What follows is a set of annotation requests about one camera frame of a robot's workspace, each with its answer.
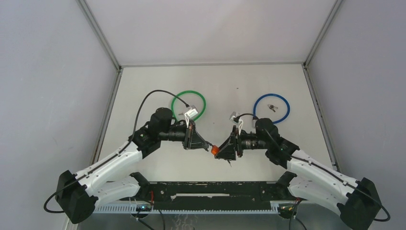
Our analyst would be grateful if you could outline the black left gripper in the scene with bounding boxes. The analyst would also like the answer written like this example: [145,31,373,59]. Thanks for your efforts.
[159,119,209,150]

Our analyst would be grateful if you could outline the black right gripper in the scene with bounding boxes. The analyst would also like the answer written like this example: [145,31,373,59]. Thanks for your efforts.
[215,125,269,160]

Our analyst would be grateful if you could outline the orange black padlock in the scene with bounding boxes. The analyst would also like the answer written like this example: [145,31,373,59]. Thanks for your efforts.
[209,144,220,156]

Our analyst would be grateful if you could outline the green cable lock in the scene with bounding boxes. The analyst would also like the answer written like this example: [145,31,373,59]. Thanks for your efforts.
[170,90,207,121]

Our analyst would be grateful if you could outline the silver keys of blue lock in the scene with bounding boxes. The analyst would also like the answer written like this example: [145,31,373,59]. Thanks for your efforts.
[267,104,278,112]

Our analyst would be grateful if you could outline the blue cable lock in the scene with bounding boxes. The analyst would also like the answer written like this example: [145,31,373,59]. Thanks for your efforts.
[252,93,291,124]

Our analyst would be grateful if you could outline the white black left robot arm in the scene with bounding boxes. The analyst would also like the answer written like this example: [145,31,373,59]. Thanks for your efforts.
[55,107,210,224]

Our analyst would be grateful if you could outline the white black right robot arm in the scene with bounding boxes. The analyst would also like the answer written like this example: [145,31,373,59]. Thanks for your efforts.
[211,118,383,230]

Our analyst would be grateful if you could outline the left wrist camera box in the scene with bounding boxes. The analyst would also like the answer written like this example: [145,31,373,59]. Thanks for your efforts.
[183,106,199,126]

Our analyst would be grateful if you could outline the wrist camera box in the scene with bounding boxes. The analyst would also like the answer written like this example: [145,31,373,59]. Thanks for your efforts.
[183,106,199,126]
[229,112,243,133]

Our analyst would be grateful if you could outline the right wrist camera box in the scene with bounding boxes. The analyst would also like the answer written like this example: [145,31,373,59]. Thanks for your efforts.
[229,112,243,133]

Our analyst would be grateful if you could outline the black mounting rail base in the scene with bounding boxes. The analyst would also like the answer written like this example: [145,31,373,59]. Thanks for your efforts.
[131,172,296,205]

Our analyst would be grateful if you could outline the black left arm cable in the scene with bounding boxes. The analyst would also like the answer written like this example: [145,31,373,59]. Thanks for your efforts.
[43,90,190,214]

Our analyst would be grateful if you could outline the white slotted cable duct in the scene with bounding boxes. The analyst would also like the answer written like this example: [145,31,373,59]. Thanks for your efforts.
[94,199,280,214]

